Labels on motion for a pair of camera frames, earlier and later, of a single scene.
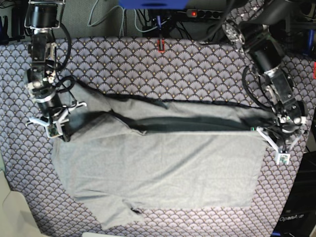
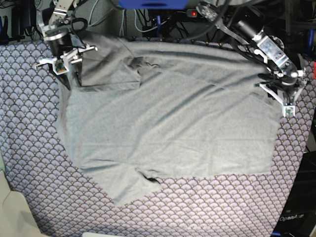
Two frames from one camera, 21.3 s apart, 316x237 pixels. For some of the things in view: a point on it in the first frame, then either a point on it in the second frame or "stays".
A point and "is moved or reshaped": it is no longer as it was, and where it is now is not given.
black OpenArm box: (298, 217) stays
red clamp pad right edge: (314, 70) stays
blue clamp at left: (4, 39) stays
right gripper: (284, 136) to (286, 89)
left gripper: (54, 129) to (61, 64)
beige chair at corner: (17, 218) stays
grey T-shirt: (126, 156) is moved or reshaped
